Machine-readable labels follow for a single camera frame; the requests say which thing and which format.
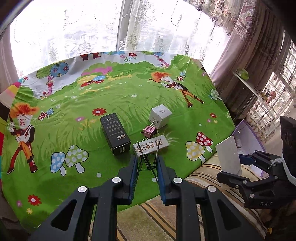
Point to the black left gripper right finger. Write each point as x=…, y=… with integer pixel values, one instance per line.
x=202, y=213

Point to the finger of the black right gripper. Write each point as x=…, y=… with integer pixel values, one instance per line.
x=240, y=182
x=264, y=164

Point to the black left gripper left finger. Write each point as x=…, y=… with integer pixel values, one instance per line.
x=91, y=213

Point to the grey white long box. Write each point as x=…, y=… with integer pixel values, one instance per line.
x=228, y=156

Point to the black binder clip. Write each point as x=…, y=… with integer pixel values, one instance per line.
x=147, y=162

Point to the black rectangular box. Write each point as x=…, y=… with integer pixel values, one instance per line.
x=116, y=136

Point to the white box red text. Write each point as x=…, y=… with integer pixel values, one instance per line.
x=150, y=145

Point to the pink binder clip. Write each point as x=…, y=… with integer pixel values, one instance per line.
x=151, y=130

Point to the small white cube box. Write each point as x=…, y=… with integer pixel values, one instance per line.
x=159, y=116

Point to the purple white storage box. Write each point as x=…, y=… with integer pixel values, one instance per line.
x=246, y=139

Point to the white window grille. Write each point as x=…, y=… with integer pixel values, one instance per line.
x=265, y=118

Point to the white shelf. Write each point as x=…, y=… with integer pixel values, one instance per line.
x=257, y=93

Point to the green cartoon tablecloth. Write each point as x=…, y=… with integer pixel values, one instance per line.
x=52, y=141

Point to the green object on shelf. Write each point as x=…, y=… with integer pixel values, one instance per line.
x=242, y=73

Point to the pink drape curtain right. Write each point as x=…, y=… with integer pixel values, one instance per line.
x=256, y=31

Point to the pink drape curtain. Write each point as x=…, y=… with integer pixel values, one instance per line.
x=8, y=73
x=256, y=31

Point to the pink drape curtain left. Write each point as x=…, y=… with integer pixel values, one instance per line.
x=8, y=73

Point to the white lace curtain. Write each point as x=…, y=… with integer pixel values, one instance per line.
x=49, y=31

